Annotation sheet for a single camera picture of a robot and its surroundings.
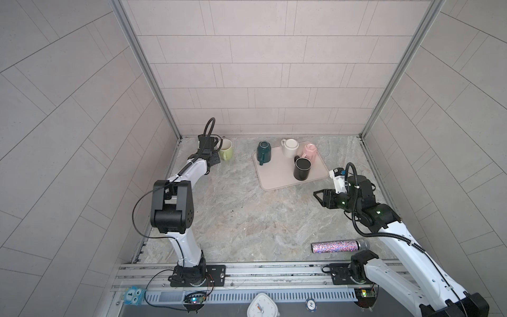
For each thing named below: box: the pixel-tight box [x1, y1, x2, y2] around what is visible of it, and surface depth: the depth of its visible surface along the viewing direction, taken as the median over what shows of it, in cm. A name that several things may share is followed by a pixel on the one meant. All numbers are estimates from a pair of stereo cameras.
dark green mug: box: [256, 140, 272, 166], surface depth 101 cm
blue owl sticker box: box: [123, 285, 148, 306], surface depth 67 cm
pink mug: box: [301, 143, 317, 164], surface depth 101 cm
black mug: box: [293, 155, 313, 181], surface depth 97 cm
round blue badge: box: [304, 298, 318, 313], surface depth 67 cm
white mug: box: [280, 138, 300, 158], surface depth 106 cm
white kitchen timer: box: [246, 292, 280, 317], surface depth 64 cm
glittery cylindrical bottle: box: [310, 239, 370, 254], surface depth 77 cm
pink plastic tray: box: [252, 145, 330, 191], surface depth 103 cm
